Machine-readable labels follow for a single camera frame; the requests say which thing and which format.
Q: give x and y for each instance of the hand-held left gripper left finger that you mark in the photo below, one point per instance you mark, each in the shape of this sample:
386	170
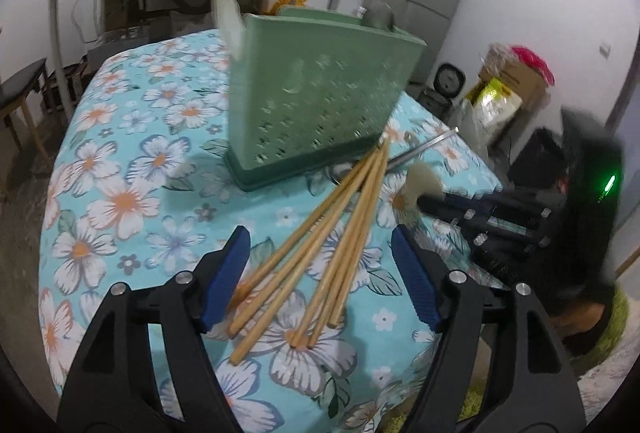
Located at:
227	273

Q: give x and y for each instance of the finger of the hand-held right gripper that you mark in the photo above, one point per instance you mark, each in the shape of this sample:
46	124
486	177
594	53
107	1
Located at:
505	243
495	208

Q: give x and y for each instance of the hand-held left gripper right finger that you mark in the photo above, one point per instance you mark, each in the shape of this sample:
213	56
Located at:
417	283

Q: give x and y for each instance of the white ceramic spoon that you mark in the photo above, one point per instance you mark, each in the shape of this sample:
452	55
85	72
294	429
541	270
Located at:
422	183
225	8

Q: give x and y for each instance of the silver metal utensil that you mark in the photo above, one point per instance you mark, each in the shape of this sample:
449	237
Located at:
425	145

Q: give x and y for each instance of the bundle of wooden chopsticks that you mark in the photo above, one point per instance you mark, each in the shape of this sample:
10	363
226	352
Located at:
357	208

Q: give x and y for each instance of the green perforated utensil holder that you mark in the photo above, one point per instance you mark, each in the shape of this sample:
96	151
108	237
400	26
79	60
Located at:
310	103

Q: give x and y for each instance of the black trash bin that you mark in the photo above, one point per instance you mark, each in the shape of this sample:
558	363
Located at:
537	150

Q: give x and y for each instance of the yellow printed bag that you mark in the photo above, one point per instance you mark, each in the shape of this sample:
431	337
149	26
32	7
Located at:
492	95

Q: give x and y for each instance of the brown cardboard box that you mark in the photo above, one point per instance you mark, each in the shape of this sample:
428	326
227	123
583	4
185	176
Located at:
525	83

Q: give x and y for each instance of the floral blue tablecloth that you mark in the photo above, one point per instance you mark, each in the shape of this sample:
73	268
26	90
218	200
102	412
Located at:
125	193

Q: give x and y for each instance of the black rice cooker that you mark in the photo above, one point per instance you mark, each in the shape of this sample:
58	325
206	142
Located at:
450	80

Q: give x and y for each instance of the pink plastic bag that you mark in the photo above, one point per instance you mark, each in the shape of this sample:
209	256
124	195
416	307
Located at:
532	60

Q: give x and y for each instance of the clear plastic bag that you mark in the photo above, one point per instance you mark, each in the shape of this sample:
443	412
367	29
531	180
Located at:
500	55

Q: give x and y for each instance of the metal equipment case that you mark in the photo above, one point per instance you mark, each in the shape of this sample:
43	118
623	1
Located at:
70	80

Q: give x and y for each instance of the yellow plastic bag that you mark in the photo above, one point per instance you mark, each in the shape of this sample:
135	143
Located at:
287	0

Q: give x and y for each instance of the wooden chair with black seat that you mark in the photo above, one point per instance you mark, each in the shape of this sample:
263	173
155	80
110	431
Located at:
20	83

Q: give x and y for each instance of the white wall socket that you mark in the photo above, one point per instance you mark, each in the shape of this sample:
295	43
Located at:
605	48

